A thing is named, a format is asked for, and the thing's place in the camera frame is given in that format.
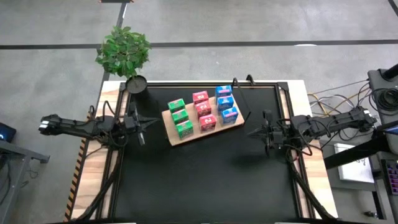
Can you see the blue Rice Krispies cereal box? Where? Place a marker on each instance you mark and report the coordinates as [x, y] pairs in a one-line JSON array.
[[223, 90], [230, 115], [225, 102]]

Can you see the green Apple Jacks cereal box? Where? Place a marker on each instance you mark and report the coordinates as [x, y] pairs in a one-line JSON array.
[[180, 116], [176, 105], [184, 129]]

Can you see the wooden shelf with black frame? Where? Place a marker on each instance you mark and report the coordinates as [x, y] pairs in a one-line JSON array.
[[171, 132]]

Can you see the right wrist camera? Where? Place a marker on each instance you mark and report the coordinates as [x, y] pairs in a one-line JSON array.
[[276, 134]]

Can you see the black device with blue light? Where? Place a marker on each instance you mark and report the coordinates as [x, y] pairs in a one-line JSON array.
[[6, 132]]

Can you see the backlit black keyboard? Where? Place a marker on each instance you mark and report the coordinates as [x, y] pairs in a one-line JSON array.
[[392, 177]]

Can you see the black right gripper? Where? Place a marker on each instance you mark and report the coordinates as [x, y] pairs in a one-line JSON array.
[[267, 116]]

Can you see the dark grey equipment cart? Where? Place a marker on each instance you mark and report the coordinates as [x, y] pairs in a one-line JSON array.
[[377, 81]]

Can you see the small black floor object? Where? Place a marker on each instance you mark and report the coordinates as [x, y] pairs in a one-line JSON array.
[[370, 214]]

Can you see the green potted plant, black pot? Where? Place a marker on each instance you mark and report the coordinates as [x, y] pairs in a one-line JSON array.
[[122, 53]]

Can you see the white board with drawing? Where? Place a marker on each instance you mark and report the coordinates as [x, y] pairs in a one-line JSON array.
[[354, 171]]

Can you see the black metal stand bar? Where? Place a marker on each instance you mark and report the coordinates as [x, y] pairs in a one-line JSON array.
[[351, 154]]

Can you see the grey metal desk frame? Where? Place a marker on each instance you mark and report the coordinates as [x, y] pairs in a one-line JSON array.
[[18, 151]]

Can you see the red Froot Loops cereal box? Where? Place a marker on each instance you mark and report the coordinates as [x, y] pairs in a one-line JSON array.
[[200, 97], [203, 109], [207, 122]]

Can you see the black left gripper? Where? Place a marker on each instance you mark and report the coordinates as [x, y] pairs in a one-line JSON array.
[[133, 109]]

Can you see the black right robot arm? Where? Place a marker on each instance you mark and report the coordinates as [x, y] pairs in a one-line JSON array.
[[335, 123]]

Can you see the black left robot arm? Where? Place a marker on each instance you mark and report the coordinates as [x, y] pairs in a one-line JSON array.
[[71, 127]]

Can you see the yellow black hazard tape strip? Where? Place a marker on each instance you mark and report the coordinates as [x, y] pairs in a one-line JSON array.
[[76, 177]]

